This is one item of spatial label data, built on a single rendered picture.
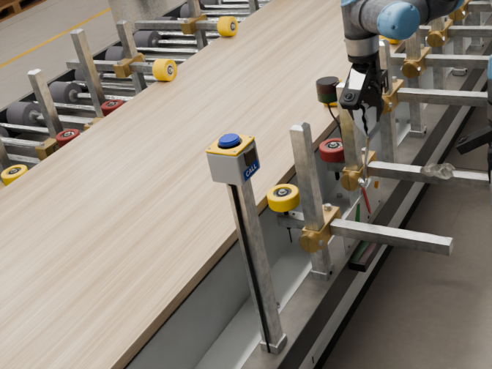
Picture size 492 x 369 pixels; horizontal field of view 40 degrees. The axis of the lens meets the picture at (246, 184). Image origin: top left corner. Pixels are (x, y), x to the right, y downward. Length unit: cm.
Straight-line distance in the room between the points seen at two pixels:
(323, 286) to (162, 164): 60
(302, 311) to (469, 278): 126
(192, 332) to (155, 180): 47
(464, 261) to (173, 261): 158
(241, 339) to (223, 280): 15
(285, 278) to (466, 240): 127
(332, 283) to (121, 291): 52
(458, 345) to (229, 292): 104
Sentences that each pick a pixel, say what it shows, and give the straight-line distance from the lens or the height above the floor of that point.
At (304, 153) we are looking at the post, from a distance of 149.
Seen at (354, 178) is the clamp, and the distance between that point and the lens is 176.
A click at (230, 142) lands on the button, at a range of 122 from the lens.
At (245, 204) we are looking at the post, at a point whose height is 110.
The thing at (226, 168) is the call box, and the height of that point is 119.
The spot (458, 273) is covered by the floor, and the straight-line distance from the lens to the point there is 278.
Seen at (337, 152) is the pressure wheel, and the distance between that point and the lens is 180.
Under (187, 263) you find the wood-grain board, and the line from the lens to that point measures 150.
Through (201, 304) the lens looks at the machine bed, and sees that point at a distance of 162.
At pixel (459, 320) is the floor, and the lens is 259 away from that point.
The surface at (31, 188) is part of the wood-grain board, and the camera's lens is 203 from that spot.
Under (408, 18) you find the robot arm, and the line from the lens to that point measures 142.
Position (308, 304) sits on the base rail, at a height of 70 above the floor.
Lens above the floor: 178
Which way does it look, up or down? 30 degrees down
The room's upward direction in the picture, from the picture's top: 12 degrees counter-clockwise
